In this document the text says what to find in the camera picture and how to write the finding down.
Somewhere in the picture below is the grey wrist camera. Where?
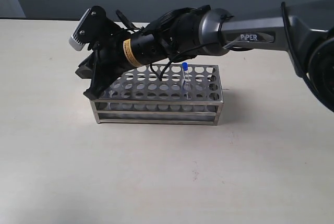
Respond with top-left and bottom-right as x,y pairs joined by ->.
68,8 -> 91,51

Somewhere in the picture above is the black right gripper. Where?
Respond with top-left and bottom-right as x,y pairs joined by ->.
75,6 -> 130,99

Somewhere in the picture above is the stainless steel test tube rack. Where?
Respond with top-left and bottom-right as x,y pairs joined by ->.
90,64 -> 224,125

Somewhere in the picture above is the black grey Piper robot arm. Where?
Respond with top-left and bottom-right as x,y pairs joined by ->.
69,0 -> 333,110

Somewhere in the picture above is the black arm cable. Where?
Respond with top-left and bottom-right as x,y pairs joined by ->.
114,1 -> 334,110

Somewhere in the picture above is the blue capped tube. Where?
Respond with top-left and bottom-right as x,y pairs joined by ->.
182,62 -> 191,100

